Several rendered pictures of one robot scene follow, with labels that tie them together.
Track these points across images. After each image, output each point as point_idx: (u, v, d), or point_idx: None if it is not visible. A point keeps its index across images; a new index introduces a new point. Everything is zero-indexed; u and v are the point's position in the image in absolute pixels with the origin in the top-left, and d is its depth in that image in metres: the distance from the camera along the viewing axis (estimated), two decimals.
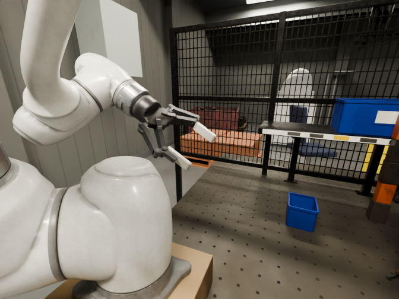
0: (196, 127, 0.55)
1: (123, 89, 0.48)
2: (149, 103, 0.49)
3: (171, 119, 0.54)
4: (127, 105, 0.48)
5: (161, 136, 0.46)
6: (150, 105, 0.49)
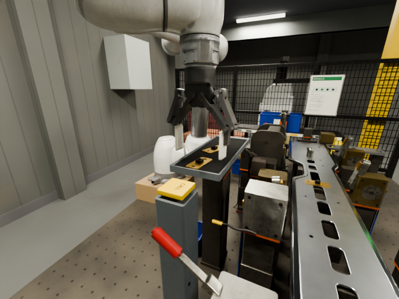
0: (179, 128, 0.52)
1: None
2: None
3: (186, 102, 0.48)
4: (218, 60, 0.42)
5: (221, 116, 0.46)
6: None
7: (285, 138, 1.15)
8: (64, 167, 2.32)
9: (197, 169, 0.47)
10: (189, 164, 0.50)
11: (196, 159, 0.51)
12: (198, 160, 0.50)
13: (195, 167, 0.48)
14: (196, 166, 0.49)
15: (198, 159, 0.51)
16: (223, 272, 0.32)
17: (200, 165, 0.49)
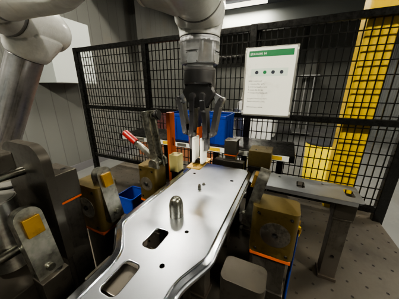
0: (196, 139, 0.49)
1: None
2: None
3: (191, 107, 0.47)
4: (218, 61, 0.43)
5: (208, 121, 0.48)
6: None
7: (154, 164, 0.55)
8: None
9: (199, 169, 0.47)
10: (190, 164, 0.50)
11: (196, 159, 0.51)
12: (199, 160, 0.50)
13: (196, 167, 0.48)
14: (197, 166, 0.49)
15: (198, 159, 0.51)
16: None
17: (201, 165, 0.49)
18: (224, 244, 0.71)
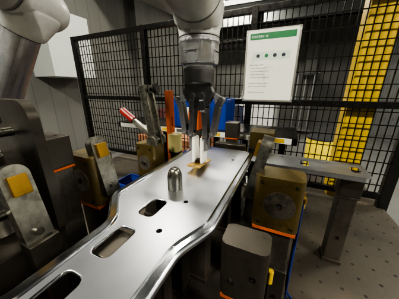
0: (196, 139, 0.49)
1: None
2: None
3: (190, 107, 0.47)
4: (218, 60, 0.43)
5: (208, 121, 0.48)
6: None
7: (152, 141, 0.53)
8: None
9: (199, 167, 0.47)
10: (190, 163, 0.50)
11: (196, 158, 0.51)
12: (199, 159, 0.50)
13: (196, 165, 0.48)
14: (197, 165, 0.48)
15: (198, 158, 0.51)
16: None
17: (201, 164, 0.49)
18: (224, 229, 0.69)
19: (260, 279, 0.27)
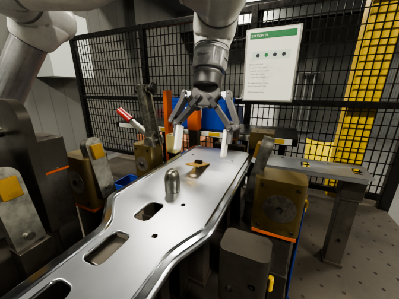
0: (180, 128, 0.52)
1: None
2: None
3: (191, 103, 0.50)
4: (226, 68, 0.48)
5: None
6: None
7: (149, 142, 0.52)
8: None
9: (198, 166, 0.46)
10: (189, 162, 0.49)
11: (195, 159, 0.50)
12: (198, 160, 0.49)
13: (195, 164, 0.47)
14: (196, 164, 0.47)
15: (196, 159, 0.50)
16: None
17: (200, 164, 0.48)
18: (224, 231, 0.68)
19: (260, 286, 0.26)
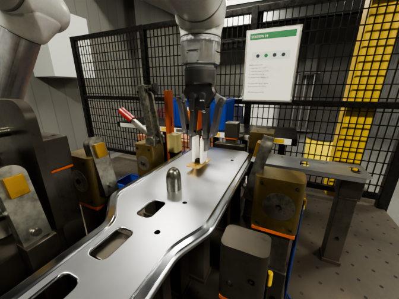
0: (196, 139, 0.49)
1: None
2: None
3: (191, 107, 0.47)
4: (219, 61, 0.43)
5: (208, 121, 0.48)
6: None
7: (151, 141, 0.53)
8: None
9: (199, 168, 0.47)
10: (189, 163, 0.50)
11: (195, 158, 0.51)
12: (198, 159, 0.50)
13: (196, 166, 0.48)
14: (197, 165, 0.48)
15: (197, 158, 0.51)
16: None
17: (200, 164, 0.49)
18: (224, 229, 0.69)
19: (259, 281, 0.26)
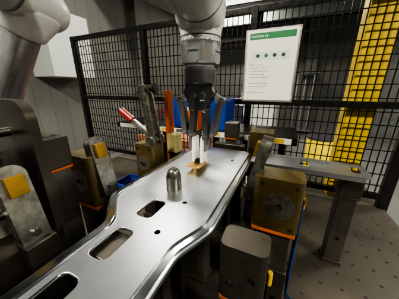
0: (196, 139, 0.49)
1: None
2: None
3: (191, 107, 0.47)
4: (219, 61, 0.43)
5: (208, 121, 0.48)
6: None
7: (151, 141, 0.53)
8: None
9: (199, 168, 0.47)
10: (189, 163, 0.50)
11: (195, 158, 0.51)
12: (198, 159, 0.50)
13: (196, 166, 0.48)
14: (197, 165, 0.48)
15: (197, 158, 0.51)
16: None
17: (200, 164, 0.49)
18: (224, 229, 0.69)
19: (259, 280, 0.26)
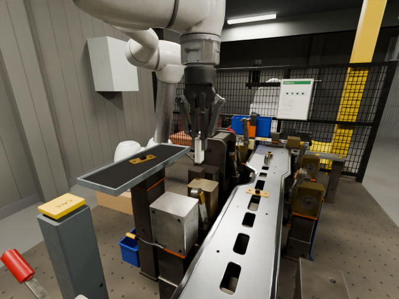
0: (199, 139, 0.49)
1: None
2: None
3: (192, 107, 0.47)
4: (219, 61, 0.43)
5: (206, 121, 0.48)
6: None
7: (246, 143, 1.14)
8: (44, 169, 2.31)
9: (272, 153, 1.09)
10: (266, 152, 1.11)
11: (268, 151, 1.13)
12: (269, 152, 1.12)
13: (270, 153, 1.09)
14: (270, 153, 1.10)
15: (268, 151, 1.13)
16: (80, 295, 0.31)
17: (271, 153, 1.11)
18: None
19: None
